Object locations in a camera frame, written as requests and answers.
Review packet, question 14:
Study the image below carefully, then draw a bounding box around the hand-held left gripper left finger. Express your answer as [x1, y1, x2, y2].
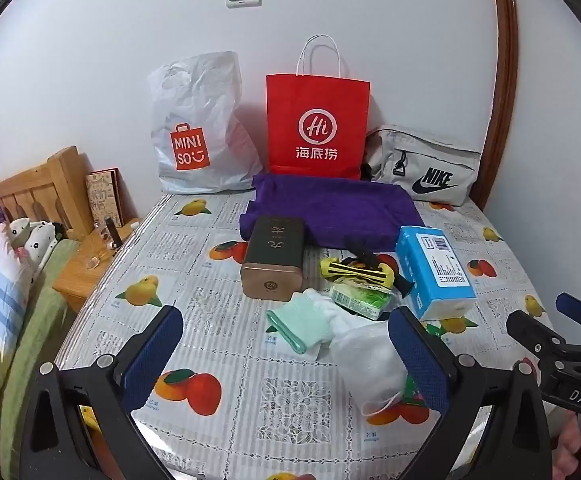
[20, 305, 186, 480]

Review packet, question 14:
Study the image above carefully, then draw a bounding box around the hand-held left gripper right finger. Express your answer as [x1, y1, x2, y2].
[387, 306, 553, 480]

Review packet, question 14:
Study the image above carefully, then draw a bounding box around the clear plastic bag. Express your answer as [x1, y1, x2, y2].
[330, 320, 412, 417]

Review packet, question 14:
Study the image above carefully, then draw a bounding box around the green tissue pack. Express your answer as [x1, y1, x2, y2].
[329, 276, 393, 321]

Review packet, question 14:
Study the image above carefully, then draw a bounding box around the yellow pouch with black cord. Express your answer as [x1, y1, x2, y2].
[320, 239, 397, 289]

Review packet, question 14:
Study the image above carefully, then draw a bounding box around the person's right hand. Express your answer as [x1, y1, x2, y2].
[551, 411, 581, 480]

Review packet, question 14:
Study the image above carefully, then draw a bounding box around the blue tissue pack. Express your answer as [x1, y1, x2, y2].
[395, 225, 477, 322]

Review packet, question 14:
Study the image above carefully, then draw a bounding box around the fruit print tablecloth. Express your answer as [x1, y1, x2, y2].
[53, 192, 556, 480]

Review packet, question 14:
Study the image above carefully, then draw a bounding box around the wooden nightstand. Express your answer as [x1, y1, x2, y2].
[53, 217, 144, 313]

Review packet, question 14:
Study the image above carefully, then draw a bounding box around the green bed sheet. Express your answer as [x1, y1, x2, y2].
[0, 237, 78, 480]

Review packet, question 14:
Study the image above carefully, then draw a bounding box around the black stick bottle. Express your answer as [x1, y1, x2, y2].
[104, 217, 121, 250]

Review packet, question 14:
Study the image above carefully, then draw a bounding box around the dark and gold tin box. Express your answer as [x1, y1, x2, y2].
[240, 216, 307, 302]

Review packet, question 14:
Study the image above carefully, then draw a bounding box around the white dotted pillow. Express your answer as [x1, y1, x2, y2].
[8, 217, 64, 281]

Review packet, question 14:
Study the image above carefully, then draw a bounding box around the patterned book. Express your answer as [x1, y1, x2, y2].
[85, 167, 125, 233]

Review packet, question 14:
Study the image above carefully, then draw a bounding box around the purple towel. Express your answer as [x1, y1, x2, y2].
[239, 172, 426, 251]

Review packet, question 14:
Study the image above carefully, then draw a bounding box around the grey waist bag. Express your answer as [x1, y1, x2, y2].
[363, 125, 482, 206]

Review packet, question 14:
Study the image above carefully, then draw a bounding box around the wooden headboard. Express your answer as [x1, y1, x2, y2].
[0, 146, 94, 241]

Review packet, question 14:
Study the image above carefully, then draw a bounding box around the white plastic shopping bag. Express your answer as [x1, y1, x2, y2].
[146, 51, 264, 195]

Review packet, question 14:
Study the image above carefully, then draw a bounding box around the red paper bag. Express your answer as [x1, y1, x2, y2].
[265, 35, 372, 181]

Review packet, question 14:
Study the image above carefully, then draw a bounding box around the wooden door frame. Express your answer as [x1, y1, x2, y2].
[470, 0, 521, 211]

